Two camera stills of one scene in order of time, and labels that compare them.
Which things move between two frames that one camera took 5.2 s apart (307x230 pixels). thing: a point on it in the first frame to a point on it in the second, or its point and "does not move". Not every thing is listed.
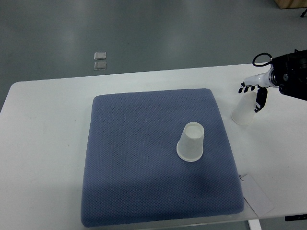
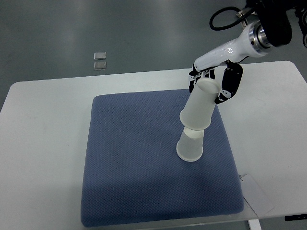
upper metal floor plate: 100,55 does not move
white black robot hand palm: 263,80 to 253,42
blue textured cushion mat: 133,174 does not move
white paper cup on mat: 190,146 does not move
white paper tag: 255,195 does not move
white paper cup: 243,111 to 197,112
